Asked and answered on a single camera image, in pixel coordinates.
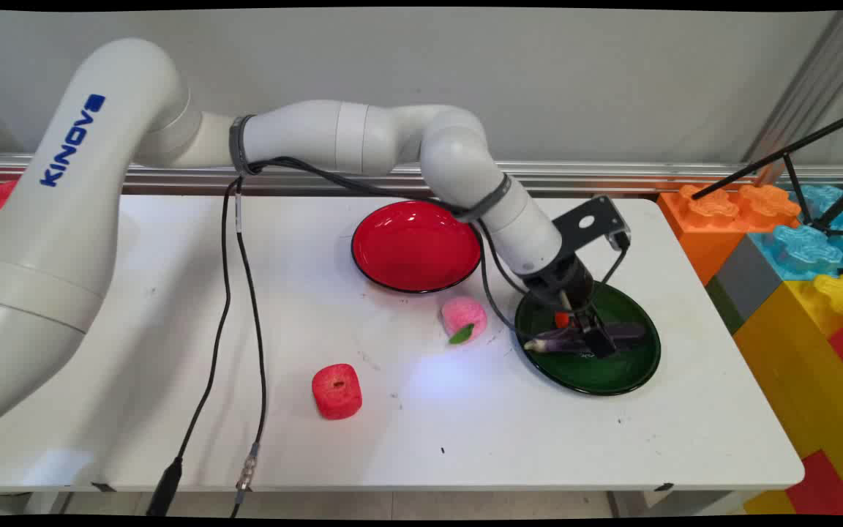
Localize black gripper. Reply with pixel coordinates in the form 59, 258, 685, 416
521, 254, 618, 359

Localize purple toy eggplant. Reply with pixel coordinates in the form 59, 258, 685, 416
524, 323, 646, 354

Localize dark green plate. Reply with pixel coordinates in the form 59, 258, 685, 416
514, 281, 662, 396

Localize pink toy peach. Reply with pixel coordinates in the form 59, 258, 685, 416
441, 296, 487, 345

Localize grey foam block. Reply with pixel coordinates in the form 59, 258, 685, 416
705, 234, 784, 334

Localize orange foam block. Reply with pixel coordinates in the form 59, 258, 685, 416
657, 183, 803, 286

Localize red bowl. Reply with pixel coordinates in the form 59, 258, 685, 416
351, 201, 482, 294

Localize giant coloured building blocks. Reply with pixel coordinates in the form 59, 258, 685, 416
733, 274, 843, 516

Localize blue foam block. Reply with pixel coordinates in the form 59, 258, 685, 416
748, 183, 843, 282

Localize red toy apple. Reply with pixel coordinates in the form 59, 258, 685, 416
312, 364, 363, 420

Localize black tripod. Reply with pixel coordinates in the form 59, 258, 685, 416
691, 107, 843, 236

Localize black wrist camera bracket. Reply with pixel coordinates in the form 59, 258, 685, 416
552, 195, 632, 255

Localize aluminium frame rail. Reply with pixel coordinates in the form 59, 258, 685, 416
0, 152, 843, 195

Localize black cable with metal connector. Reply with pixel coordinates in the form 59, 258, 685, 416
230, 192, 269, 517

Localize black cable with plug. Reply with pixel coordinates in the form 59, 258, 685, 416
146, 176, 245, 517

